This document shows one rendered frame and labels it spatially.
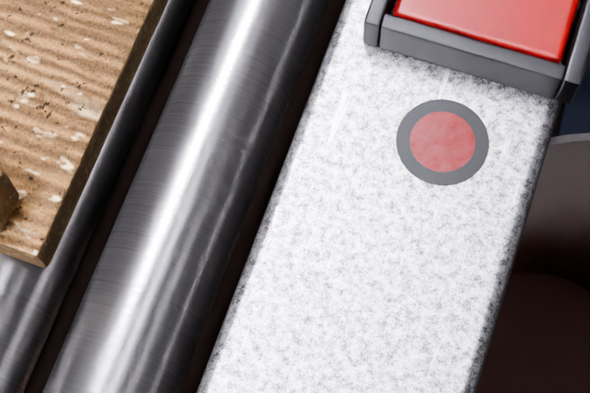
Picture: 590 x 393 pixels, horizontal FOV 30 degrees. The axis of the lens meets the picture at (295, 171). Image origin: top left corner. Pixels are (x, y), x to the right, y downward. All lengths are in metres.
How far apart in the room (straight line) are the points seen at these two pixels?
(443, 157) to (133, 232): 0.11
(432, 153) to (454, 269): 0.04
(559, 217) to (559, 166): 0.13
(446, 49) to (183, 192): 0.10
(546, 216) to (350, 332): 0.80
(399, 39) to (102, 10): 0.10
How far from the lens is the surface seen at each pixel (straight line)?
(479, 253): 0.37
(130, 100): 0.40
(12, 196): 0.36
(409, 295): 0.36
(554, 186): 1.08
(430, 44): 0.38
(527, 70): 0.38
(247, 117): 0.38
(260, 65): 0.39
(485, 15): 0.39
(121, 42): 0.38
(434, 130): 0.38
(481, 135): 0.38
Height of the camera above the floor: 1.27
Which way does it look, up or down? 70 degrees down
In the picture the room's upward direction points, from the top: 6 degrees counter-clockwise
